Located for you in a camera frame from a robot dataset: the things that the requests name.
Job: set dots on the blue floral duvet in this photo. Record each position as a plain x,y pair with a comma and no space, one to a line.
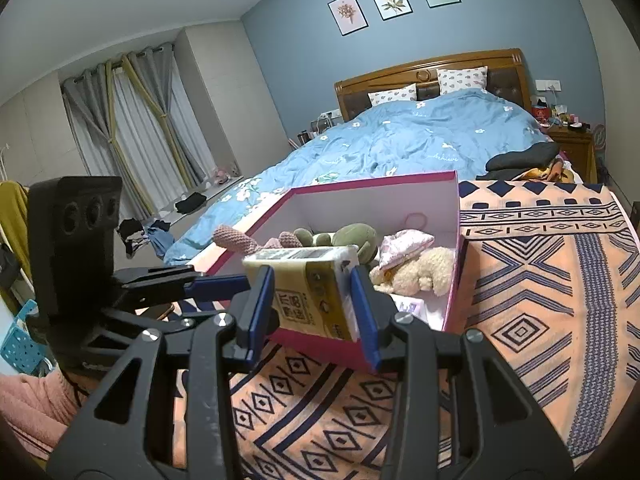
459,131

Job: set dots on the pink knitted plush rabbit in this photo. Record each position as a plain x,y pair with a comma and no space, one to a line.
236,241

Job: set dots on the pink cardboard box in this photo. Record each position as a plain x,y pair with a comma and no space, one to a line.
425,202

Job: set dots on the black left camera box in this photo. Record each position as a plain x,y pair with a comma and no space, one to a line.
71,224

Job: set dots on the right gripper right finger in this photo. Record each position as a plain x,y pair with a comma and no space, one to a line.
374,312

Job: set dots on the yellow tissue pack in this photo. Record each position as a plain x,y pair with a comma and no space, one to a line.
311,288

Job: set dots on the pink left sleeve forearm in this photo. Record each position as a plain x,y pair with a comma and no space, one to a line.
40,409

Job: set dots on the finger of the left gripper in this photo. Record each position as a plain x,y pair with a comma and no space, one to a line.
172,283

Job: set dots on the dark folded clothes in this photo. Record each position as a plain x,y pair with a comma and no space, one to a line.
512,165

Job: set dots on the cream curly plush dog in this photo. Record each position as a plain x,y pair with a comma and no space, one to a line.
409,263

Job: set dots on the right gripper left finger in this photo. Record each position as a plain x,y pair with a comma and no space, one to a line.
252,324

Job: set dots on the left patterned pillow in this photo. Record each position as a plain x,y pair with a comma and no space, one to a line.
404,94

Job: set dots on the yellow hanging garment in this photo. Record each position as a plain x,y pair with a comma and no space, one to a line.
14,221

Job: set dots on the right patterned pillow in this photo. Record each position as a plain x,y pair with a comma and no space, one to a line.
450,81

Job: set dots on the grey window curtains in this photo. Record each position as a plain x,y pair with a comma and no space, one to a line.
131,119

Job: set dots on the orange patterned blanket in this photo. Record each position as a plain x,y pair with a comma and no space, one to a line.
550,276

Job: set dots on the blue plastic basket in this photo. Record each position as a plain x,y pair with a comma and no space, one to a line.
20,351

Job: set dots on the wooden nightstand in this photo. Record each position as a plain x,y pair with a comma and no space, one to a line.
578,149

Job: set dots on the green plush frog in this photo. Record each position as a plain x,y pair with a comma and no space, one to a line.
361,235

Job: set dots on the patterned pillow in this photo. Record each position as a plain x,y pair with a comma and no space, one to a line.
450,81
404,94

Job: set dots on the wooden bed headboard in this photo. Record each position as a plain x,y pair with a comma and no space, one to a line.
506,77

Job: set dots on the pink white packet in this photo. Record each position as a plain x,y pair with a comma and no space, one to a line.
414,306

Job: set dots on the left framed flower picture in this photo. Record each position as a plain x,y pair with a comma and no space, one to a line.
348,16

